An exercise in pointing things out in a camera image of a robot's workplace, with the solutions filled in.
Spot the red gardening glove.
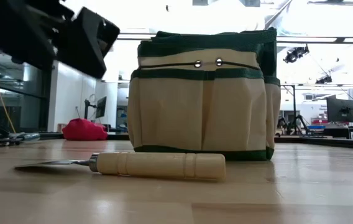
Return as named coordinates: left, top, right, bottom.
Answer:
left=62, top=118, right=109, bottom=141

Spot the beige green gardening bag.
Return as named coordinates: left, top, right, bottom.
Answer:
left=127, top=27, right=282, bottom=162

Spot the silver scoop wooden handle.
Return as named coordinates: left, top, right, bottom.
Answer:
left=14, top=151, right=227, bottom=182

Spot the black computer monitor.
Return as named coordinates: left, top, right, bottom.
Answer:
left=84, top=96, right=108, bottom=125
left=326, top=96, right=353, bottom=123

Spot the black framed glass partition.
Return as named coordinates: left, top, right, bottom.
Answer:
left=0, top=46, right=55, bottom=133

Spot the black ceiling spotlight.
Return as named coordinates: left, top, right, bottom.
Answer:
left=315, top=75, right=333, bottom=85
left=283, top=45, right=310, bottom=64

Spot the black tripod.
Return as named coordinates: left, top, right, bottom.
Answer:
left=283, top=84, right=313, bottom=136

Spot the yellow extension cable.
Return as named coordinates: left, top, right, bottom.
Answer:
left=0, top=45, right=16, bottom=134

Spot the black aluminium table frame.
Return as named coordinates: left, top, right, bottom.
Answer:
left=0, top=130, right=353, bottom=151

